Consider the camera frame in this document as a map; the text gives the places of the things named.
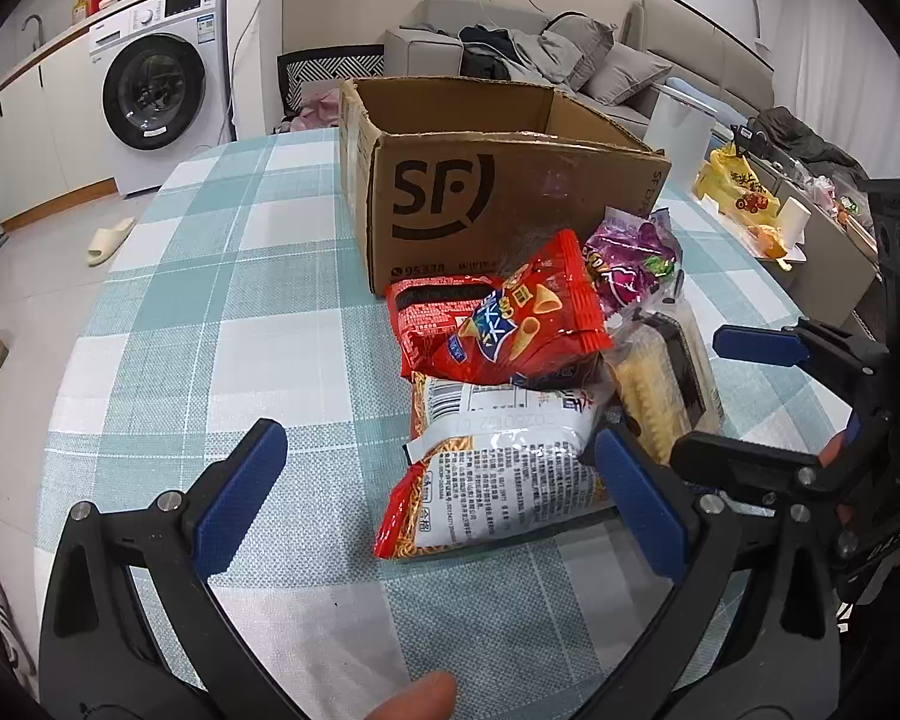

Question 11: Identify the person's left hand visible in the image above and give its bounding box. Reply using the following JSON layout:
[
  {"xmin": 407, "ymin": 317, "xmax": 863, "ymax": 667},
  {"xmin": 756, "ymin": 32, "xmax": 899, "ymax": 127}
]
[{"xmin": 366, "ymin": 671, "xmax": 458, "ymax": 720}]

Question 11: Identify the grey sofa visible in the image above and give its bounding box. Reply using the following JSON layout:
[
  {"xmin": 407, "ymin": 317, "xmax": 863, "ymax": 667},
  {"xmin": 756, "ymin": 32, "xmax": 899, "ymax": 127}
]
[{"xmin": 385, "ymin": 0, "xmax": 777, "ymax": 143}]

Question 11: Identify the pile of dark clothes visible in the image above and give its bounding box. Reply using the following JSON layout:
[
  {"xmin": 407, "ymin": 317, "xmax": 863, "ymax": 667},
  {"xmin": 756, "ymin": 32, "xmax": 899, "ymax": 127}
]
[{"xmin": 457, "ymin": 25, "xmax": 571, "ymax": 83}]

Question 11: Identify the beige slipper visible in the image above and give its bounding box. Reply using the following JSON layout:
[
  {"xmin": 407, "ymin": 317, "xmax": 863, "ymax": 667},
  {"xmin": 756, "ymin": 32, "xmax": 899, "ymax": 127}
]
[{"xmin": 86, "ymin": 217, "xmax": 136, "ymax": 267}]

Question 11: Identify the beige low cabinet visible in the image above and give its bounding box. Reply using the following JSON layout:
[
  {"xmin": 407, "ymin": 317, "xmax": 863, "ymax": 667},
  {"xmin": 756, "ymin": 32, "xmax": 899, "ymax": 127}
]
[{"xmin": 750, "ymin": 157, "xmax": 882, "ymax": 316}]

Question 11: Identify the white red noodle packet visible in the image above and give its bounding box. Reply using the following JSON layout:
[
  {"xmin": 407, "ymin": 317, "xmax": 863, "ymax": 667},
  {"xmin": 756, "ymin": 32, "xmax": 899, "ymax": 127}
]
[{"xmin": 373, "ymin": 371, "xmax": 616, "ymax": 562}]

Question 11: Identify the red black noodle packet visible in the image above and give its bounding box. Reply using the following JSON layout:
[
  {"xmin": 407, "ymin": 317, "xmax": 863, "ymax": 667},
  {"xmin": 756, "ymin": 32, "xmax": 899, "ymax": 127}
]
[{"xmin": 386, "ymin": 276, "xmax": 616, "ymax": 391}]

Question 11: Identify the pink cloth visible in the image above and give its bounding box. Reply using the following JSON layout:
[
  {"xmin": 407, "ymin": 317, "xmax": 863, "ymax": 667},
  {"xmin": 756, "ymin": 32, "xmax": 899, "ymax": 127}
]
[{"xmin": 274, "ymin": 86, "xmax": 342, "ymax": 134}]

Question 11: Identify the red corn snack packet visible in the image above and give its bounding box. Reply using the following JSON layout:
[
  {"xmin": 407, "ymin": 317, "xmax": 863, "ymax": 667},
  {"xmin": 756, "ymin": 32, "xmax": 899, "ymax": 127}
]
[{"xmin": 427, "ymin": 229, "xmax": 614, "ymax": 383}]

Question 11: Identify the checked teal white tablecloth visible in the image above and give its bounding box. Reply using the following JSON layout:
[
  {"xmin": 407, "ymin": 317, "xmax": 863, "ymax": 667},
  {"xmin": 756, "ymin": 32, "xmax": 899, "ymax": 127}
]
[{"xmin": 37, "ymin": 124, "xmax": 871, "ymax": 720}]

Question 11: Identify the white cylindrical bin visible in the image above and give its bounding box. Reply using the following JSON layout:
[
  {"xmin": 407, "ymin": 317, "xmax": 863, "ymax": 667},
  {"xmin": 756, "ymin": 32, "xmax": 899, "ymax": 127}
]
[{"xmin": 645, "ymin": 85, "xmax": 721, "ymax": 200}]

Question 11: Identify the purple snack packet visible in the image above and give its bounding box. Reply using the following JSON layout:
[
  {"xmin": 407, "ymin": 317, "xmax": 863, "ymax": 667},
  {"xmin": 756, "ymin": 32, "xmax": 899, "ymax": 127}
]
[{"xmin": 583, "ymin": 206, "xmax": 681, "ymax": 320}]

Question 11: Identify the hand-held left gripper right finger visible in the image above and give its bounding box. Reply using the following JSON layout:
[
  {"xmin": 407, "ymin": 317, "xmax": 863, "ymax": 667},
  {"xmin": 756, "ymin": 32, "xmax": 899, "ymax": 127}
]
[{"xmin": 577, "ymin": 424, "xmax": 841, "ymax": 720}]

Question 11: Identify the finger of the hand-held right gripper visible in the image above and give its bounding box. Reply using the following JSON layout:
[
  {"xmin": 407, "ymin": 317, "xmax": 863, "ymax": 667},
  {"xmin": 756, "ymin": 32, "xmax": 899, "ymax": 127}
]
[
  {"xmin": 712, "ymin": 319, "xmax": 893, "ymax": 421},
  {"xmin": 671, "ymin": 427, "xmax": 848, "ymax": 512}
]

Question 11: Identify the grey cushion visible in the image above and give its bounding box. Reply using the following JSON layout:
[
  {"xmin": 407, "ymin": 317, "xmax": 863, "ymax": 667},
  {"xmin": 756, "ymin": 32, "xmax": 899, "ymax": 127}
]
[
  {"xmin": 544, "ymin": 15, "xmax": 616, "ymax": 91},
  {"xmin": 585, "ymin": 41, "xmax": 672, "ymax": 107}
]

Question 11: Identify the black white patterned chair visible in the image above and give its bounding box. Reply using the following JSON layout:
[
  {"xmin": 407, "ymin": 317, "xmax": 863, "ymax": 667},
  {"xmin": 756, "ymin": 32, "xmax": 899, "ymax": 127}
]
[{"xmin": 277, "ymin": 47, "xmax": 386, "ymax": 121}]

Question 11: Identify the yellow plastic bag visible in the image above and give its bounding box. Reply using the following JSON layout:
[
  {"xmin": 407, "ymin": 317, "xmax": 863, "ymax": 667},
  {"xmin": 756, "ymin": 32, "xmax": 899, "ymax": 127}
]
[{"xmin": 694, "ymin": 146, "xmax": 781, "ymax": 222}]

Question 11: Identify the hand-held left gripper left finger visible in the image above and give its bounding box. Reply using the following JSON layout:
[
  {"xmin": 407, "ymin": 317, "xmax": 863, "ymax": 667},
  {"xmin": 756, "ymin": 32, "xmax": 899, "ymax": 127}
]
[{"xmin": 39, "ymin": 418, "xmax": 301, "ymax": 720}]

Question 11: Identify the white paper cup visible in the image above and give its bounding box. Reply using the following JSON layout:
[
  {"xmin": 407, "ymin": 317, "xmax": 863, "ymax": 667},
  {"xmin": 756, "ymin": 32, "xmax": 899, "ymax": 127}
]
[{"xmin": 780, "ymin": 196, "xmax": 811, "ymax": 248}]

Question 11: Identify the white counter cabinet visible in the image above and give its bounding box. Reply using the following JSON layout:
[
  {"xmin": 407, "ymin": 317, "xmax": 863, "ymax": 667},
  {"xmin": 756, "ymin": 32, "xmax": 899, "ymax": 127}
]
[{"xmin": 0, "ymin": 30, "xmax": 121, "ymax": 226}]

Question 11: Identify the clear pastry tray packet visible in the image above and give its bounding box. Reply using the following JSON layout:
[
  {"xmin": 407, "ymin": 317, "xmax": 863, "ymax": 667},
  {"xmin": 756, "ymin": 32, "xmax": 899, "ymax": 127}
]
[{"xmin": 604, "ymin": 300, "xmax": 725, "ymax": 466}]

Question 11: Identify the white washing machine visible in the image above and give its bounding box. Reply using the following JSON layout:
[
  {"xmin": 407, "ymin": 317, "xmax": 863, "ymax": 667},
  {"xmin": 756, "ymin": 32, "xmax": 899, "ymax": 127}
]
[{"xmin": 88, "ymin": 0, "xmax": 233, "ymax": 200}]

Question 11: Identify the dark jacket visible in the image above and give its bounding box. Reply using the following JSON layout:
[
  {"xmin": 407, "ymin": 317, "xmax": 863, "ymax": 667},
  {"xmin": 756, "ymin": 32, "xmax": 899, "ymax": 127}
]
[{"xmin": 750, "ymin": 106, "xmax": 871, "ymax": 181}]

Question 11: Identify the brown cardboard box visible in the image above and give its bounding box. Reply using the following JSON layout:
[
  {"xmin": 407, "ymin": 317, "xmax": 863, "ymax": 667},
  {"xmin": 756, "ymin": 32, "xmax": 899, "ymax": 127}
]
[{"xmin": 337, "ymin": 76, "xmax": 672, "ymax": 297}]

